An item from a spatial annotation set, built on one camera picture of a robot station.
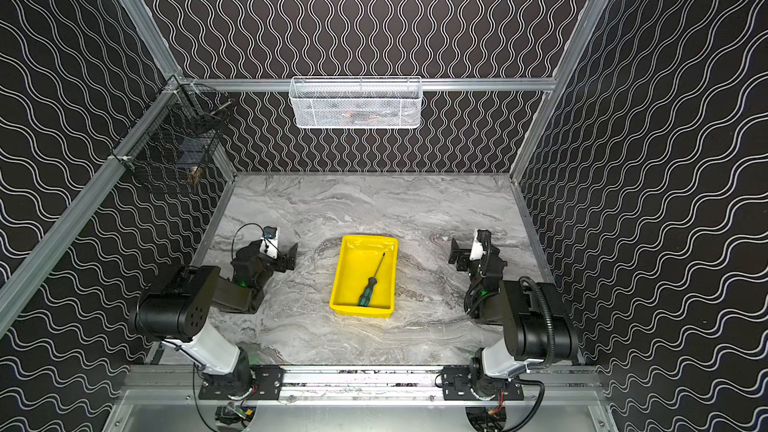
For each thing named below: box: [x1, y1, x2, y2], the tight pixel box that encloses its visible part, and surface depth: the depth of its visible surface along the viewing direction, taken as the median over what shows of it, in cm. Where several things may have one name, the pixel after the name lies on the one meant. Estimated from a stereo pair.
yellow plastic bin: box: [329, 235, 399, 318], surface depth 92 cm
